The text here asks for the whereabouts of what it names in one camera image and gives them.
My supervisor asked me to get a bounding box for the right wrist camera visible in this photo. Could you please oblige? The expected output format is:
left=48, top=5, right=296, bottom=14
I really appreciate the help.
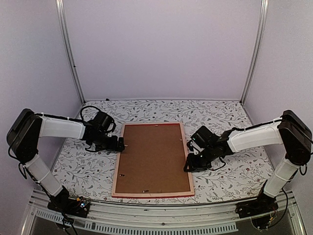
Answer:
left=191, top=125, right=218, bottom=148

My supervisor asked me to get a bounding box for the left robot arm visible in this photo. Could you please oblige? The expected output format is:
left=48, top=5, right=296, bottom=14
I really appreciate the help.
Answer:
left=6, top=108, right=125, bottom=212

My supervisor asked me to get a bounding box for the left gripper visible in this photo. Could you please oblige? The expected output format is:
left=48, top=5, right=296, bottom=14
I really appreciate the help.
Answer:
left=91, top=132, right=125, bottom=152

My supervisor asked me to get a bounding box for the front aluminium rail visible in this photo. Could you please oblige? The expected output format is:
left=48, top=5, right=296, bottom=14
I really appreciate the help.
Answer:
left=21, top=190, right=307, bottom=235

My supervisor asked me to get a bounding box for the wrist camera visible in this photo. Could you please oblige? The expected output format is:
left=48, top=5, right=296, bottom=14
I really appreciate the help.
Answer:
left=93, top=111, right=116, bottom=133
left=191, top=125, right=218, bottom=148

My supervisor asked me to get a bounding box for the aluminium corner post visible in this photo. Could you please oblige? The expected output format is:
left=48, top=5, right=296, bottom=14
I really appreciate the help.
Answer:
left=240, top=0, right=269, bottom=106
left=55, top=0, right=86, bottom=104

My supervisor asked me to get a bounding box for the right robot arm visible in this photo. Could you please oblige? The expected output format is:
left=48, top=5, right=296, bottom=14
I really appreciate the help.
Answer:
left=183, top=110, right=313, bottom=213

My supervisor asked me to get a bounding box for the brown backing board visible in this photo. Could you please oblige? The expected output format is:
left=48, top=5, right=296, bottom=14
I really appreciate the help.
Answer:
left=114, top=123, right=191, bottom=194

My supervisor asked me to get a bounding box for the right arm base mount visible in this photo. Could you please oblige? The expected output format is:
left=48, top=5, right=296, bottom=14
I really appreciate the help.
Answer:
left=235, top=193, right=278, bottom=230

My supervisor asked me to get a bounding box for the wooden picture frame red edge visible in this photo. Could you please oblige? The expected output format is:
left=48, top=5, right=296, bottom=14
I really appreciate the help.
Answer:
left=111, top=121, right=196, bottom=199

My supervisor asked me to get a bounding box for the floral patterned table cover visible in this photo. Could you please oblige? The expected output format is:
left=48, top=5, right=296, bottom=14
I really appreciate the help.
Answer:
left=52, top=100, right=273, bottom=205

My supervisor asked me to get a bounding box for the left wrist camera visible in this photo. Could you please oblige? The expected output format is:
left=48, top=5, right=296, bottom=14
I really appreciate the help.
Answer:
left=93, top=111, right=116, bottom=133

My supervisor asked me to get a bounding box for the right aluminium corner post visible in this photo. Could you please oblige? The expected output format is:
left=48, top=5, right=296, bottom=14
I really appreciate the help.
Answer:
left=240, top=0, right=269, bottom=106

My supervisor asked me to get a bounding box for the left aluminium corner post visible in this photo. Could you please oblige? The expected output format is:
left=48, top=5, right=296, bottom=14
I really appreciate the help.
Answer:
left=55, top=0, right=86, bottom=104

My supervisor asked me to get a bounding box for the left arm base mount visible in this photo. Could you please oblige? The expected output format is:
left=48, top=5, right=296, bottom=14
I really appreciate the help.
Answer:
left=47, top=196, right=90, bottom=218

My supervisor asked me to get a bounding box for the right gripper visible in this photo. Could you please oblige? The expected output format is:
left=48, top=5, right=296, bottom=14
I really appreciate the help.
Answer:
left=184, top=146, right=216, bottom=171

